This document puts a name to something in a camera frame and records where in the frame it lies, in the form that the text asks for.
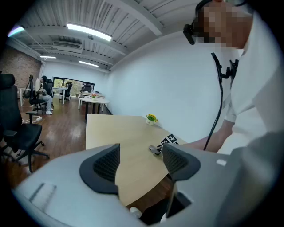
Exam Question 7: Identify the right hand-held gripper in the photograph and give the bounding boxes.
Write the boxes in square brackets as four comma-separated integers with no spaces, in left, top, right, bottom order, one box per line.
[160,133,180,146]

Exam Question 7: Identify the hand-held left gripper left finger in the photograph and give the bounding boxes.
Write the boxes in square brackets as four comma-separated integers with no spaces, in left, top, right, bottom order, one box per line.
[13,143,146,227]

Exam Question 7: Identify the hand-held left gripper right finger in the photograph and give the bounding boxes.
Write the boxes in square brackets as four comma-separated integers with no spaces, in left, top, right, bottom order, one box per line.
[155,142,245,227]

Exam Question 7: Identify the person's right forearm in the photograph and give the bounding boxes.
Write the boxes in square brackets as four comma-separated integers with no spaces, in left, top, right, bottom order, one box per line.
[178,118,235,153]

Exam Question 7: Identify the yellow flowers in white pot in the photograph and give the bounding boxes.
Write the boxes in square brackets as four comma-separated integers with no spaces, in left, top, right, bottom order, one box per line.
[145,113,158,126]

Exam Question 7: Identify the person's white left shoe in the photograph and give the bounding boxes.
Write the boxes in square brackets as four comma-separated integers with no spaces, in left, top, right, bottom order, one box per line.
[129,206,143,220]

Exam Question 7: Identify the white round table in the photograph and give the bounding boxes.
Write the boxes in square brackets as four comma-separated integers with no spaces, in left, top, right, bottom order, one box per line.
[77,94,110,115]

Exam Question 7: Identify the black office chair by window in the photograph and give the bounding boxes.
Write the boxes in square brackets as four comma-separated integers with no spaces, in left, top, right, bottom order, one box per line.
[59,81,73,102]

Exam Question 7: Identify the large black office chair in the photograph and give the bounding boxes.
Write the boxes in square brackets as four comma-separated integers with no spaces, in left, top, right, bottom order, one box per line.
[0,72,50,174]

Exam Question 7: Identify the dark framed window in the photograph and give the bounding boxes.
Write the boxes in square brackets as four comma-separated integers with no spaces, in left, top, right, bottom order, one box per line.
[52,76,95,94]

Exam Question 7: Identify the white rectangular desk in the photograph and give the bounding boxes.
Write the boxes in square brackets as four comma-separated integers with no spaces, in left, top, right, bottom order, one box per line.
[52,86,69,105]

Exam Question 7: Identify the person's white shirt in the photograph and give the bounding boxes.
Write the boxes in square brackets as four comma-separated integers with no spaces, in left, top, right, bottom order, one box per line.
[195,13,284,160]

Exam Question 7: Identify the black mesh office chair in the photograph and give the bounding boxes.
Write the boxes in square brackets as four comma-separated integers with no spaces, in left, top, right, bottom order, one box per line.
[28,74,47,114]

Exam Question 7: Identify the person's head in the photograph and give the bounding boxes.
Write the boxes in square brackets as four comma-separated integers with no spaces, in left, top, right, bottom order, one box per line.
[195,0,255,53]

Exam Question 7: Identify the long ceiling light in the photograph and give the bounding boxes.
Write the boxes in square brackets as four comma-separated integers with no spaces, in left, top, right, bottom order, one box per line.
[67,23,113,42]

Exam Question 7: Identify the ceiling air conditioner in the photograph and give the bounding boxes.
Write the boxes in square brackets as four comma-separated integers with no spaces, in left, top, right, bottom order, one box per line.
[52,40,83,50]

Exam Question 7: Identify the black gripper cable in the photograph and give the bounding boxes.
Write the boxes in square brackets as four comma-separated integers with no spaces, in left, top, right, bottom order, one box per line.
[203,75,224,151]

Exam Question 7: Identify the black chest mount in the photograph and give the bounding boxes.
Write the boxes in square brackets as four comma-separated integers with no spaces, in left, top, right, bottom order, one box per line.
[210,52,240,84]

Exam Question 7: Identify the black head-worn camera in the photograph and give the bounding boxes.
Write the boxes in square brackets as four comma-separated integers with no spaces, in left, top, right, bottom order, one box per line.
[182,16,200,46]

